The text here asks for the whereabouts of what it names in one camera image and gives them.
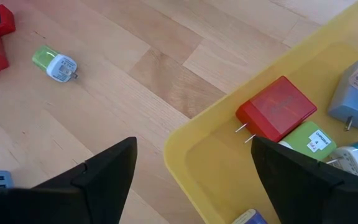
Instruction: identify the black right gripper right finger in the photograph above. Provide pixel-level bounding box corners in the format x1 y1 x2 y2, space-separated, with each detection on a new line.
251 136 358 224

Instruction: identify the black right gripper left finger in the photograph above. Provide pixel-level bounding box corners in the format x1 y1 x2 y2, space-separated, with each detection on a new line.
0 136 138 224

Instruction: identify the green white wall charger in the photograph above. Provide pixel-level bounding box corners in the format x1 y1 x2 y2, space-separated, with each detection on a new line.
278 120 338 162
31 45 79 83

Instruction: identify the yellow translucent plastic bin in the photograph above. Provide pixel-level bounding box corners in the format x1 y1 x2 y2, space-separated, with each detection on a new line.
163 0 358 224

